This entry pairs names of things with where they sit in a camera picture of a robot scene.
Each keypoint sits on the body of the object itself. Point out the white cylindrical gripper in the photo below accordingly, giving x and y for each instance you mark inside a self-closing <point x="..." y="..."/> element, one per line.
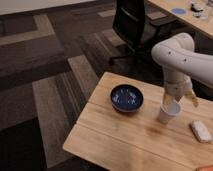
<point x="178" y="87"/>

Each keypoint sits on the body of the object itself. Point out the black office chair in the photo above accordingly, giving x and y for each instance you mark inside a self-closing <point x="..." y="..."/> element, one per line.
<point x="137" y="27"/>

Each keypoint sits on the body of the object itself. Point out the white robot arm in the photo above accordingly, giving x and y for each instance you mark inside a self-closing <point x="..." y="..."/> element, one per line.
<point x="181" y="63"/>

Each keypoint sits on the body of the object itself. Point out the wooden desk in background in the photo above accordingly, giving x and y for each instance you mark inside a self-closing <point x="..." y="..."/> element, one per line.
<point x="203" y="25"/>

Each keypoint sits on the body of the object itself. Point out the white paper cup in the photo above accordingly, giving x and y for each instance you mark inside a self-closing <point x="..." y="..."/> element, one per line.
<point x="166" y="114"/>

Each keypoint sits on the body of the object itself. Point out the dark blue ceramic bowl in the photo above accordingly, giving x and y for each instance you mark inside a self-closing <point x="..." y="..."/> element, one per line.
<point x="126" y="98"/>

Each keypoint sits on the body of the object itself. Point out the small items on desk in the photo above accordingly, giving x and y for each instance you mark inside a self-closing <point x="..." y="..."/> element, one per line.
<point x="198" y="11"/>

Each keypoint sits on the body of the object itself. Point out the orange object at edge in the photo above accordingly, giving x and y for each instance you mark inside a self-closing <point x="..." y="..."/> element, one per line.
<point x="206" y="168"/>

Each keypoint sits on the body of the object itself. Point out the blue round coaster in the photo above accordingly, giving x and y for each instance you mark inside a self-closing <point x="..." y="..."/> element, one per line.
<point x="178" y="11"/>

